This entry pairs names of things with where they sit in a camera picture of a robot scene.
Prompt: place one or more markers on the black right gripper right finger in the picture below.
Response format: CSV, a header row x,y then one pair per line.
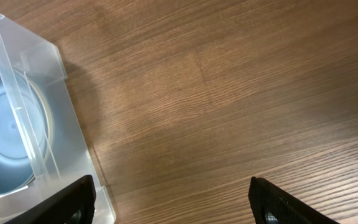
x,y
271,204

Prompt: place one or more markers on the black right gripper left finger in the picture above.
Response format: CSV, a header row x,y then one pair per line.
x,y
73,204

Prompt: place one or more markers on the clear plastic storage bin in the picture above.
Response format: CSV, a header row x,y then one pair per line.
x,y
24,51

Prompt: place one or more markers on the blue bowl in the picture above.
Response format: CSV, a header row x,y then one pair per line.
x,y
2,130

